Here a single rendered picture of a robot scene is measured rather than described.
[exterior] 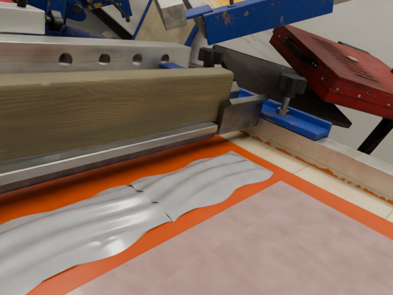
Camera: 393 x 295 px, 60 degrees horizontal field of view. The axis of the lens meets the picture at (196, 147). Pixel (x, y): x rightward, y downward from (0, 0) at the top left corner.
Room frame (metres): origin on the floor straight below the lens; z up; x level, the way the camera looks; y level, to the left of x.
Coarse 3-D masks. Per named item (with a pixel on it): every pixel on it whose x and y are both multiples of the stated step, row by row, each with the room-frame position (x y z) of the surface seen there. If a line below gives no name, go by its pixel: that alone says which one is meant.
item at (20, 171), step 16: (192, 128) 0.35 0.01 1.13; (208, 128) 0.37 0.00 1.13; (112, 144) 0.26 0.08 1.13; (128, 144) 0.27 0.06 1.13; (144, 144) 0.28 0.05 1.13; (160, 144) 0.30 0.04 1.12; (32, 160) 0.19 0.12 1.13; (48, 160) 0.20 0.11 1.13; (64, 160) 0.21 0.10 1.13; (80, 160) 0.22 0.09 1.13; (96, 160) 0.23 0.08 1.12; (0, 176) 0.16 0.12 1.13; (16, 176) 0.17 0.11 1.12; (32, 176) 0.18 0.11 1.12
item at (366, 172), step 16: (256, 128) 0.48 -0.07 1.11; (272, 128) 0.47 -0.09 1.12; (272, 144) 0.46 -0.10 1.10; (288, 144) 0.45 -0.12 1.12; (304, 144) 0.44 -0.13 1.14; (320, 144) 0.43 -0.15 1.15; (336, 144) 0.44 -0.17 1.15; (304, 160) 0.43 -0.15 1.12; (320, 160) 0.42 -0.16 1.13; (336, 160) 0.41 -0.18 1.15; (352, 160) 0.40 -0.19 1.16; (368, 160) 0.41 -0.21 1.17; (336, 176) 0.41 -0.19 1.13; (352, 176) 0.40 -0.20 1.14; (368, 176) 0.39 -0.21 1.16; (384, 176) 0.38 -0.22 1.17; (368, 192) 0.38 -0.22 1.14; (384, 192) 0.38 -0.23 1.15
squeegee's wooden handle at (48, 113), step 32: (0, 96) 0.19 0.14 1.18; (32, 96) 0.20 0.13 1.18; (64, 96) 0.23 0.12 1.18; (96, 96) 0.25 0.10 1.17; (128, 96) 0.28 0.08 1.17; (160, 96) 0.32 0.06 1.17; (192, 96) 0.36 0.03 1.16; (224, 96) 0.41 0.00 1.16; (0, 128) 0.18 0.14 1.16; (32, 128) 0.20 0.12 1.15; (64, 128) 0.22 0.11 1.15; (96, 128) 0.25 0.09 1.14; (128, 128) 0.28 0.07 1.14; (160, 128) 0.32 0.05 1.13; (0, 160) 0.18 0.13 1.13
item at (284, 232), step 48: (192, 144) 0.39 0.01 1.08; (240, 192) 0.30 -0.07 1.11; (288, 192) 0.33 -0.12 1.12; (240, 240) 0.22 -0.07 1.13; (288, 240) 0.24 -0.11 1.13; (336, 240) 0.26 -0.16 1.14; (384, 240) 0.28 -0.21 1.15; (288, 288) 0.18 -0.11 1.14; (336, 288) 0.19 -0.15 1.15; (384, 288) 0.21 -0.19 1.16
